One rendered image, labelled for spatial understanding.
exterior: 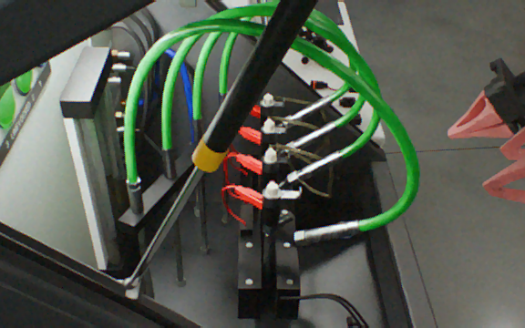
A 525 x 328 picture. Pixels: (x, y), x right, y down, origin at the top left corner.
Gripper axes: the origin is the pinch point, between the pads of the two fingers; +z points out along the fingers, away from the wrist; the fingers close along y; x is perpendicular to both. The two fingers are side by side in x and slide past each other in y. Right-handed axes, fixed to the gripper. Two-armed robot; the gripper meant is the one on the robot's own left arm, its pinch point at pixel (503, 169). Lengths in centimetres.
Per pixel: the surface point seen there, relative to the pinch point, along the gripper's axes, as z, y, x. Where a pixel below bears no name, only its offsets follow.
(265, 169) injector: 40.7, -6.3, -5.1
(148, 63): 26.9, 4.2, -29.2
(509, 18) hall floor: 180, -319, 113
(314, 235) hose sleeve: 25.9, 4.3, 0.7
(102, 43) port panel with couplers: 55, -9, -36
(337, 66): 8.9, -1.1, -16.2
